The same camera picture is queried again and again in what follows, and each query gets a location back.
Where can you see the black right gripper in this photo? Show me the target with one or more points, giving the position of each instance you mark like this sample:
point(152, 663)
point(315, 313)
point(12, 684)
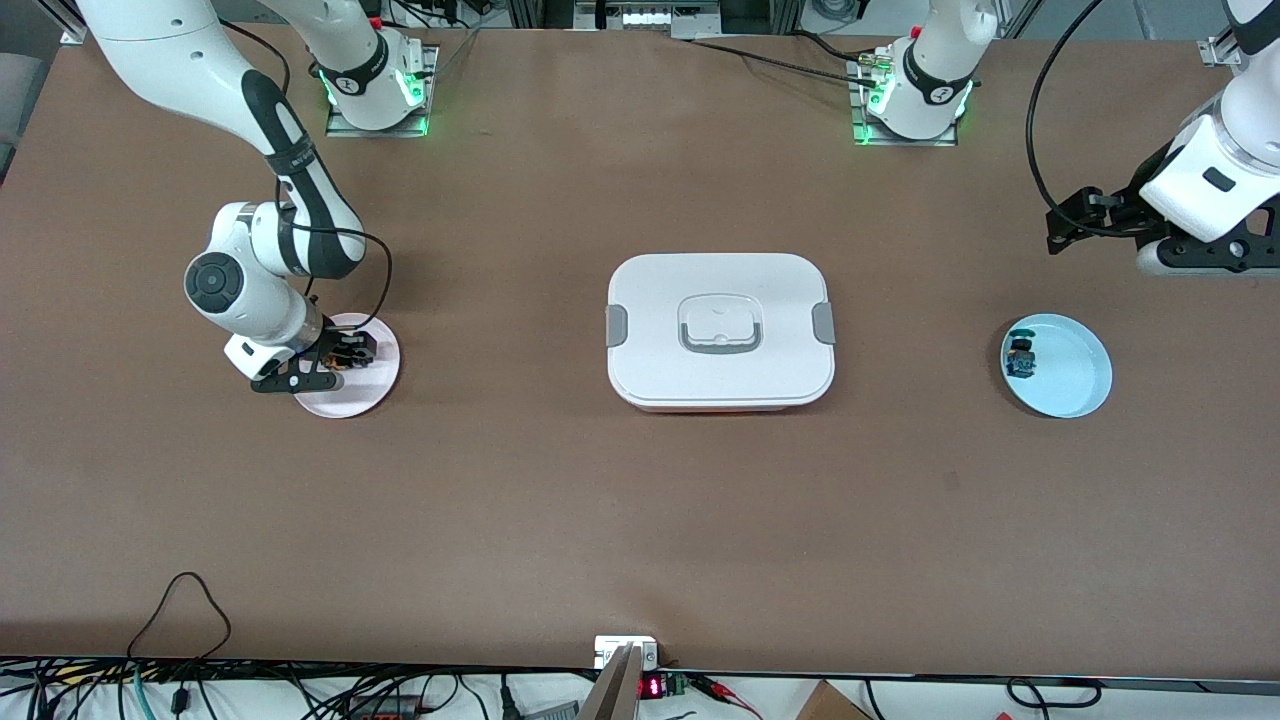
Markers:
point(334, 344)

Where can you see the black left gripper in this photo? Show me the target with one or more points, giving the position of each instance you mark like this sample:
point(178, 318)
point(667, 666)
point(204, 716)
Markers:
point(1133, 212)

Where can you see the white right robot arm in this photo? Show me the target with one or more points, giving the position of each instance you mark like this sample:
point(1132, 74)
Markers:
point(170, 50)

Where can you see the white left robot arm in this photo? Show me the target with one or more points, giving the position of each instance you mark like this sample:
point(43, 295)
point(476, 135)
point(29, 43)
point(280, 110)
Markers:
point(940, 60)

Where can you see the white lunch box grey clips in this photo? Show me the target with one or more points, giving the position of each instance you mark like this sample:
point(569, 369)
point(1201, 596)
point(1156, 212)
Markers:
point(650, 300)

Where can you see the brown cardboard box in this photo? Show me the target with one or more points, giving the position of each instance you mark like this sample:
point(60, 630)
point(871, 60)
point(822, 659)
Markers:
point(830, 705)

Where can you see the pink round plate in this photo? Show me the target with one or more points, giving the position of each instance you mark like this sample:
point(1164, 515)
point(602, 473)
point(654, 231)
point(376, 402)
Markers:
point(350, 402)

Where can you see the light blue round plate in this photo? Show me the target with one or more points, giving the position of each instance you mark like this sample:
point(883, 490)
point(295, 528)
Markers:
point(1070, 370)

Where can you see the small white mounting block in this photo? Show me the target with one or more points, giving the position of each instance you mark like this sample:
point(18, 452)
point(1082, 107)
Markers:
point(610, 645)

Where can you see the grey power strip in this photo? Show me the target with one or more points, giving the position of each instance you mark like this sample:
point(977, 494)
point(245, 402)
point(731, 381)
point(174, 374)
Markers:
point(600, 28)

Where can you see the grey aluminium bar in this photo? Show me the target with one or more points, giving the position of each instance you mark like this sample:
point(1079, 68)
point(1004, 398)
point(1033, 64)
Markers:
point(615, 695)

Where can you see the red digit display board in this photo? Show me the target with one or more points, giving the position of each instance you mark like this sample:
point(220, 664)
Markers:
point(652, 687)

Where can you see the blue push-button switch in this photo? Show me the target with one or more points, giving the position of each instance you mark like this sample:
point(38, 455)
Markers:
point(1022, 362)

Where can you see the aluminium frame profile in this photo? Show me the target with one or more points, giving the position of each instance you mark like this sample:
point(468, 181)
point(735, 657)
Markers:
point(1215, 50)
point(72, 30)

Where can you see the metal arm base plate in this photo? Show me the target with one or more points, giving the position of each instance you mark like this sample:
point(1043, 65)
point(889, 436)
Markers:
point(905, 142)
point(380, 133)

